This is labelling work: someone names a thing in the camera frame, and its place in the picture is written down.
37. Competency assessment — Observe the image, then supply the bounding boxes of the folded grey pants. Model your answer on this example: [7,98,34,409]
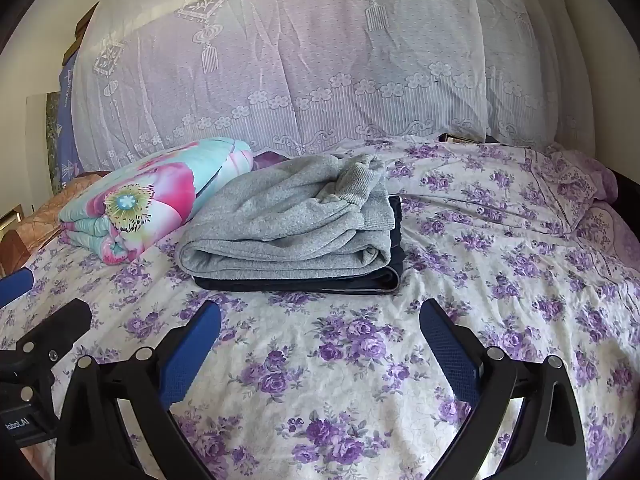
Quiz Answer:
[177,154,396,281]

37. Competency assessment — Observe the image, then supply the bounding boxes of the dark wooden board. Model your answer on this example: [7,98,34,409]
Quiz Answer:
[439,132,498,145]

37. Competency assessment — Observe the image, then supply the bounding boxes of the folded dark navy pants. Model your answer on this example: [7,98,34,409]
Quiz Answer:
[192,195,403,295]

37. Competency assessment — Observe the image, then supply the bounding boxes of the purple floral pillow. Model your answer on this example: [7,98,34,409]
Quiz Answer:
[530,152,617,233]

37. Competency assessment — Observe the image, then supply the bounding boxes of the white lace cover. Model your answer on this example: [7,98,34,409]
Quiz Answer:
[70,0,601,173]

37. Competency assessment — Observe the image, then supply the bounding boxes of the folded teal pink floral quilt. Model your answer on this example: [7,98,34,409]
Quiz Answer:
[57,136,253,264]

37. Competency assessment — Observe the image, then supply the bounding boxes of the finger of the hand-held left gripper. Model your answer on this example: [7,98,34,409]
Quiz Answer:
[0,298,93,381]
[0,268,35,309]

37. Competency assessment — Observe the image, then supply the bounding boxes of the blue patterned cloth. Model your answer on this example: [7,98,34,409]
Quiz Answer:
[54,52,85,193]

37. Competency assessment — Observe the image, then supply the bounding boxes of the orange brown pillow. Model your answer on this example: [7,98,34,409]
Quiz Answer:
[0,172,108,281]

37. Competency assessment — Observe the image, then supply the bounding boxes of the purple floral bedsheet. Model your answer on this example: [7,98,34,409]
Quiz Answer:
[0,135,640,480]

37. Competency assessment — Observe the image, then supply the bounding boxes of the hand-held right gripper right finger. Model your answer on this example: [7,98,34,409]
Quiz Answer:
[419,298,588,480]

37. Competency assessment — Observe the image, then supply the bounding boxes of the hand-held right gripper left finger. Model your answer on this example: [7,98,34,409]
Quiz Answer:
[52,301,223,480]

